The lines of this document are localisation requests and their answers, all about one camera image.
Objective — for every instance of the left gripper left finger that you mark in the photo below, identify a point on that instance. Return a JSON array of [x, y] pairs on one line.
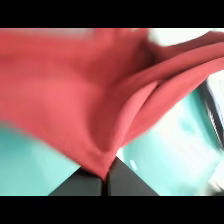
[[81, 186]]

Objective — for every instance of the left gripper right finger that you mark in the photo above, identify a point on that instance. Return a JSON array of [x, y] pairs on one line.
[[127, 182]]

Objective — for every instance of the red T-shirt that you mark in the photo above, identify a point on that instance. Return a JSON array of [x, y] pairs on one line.
[[80, 90]]

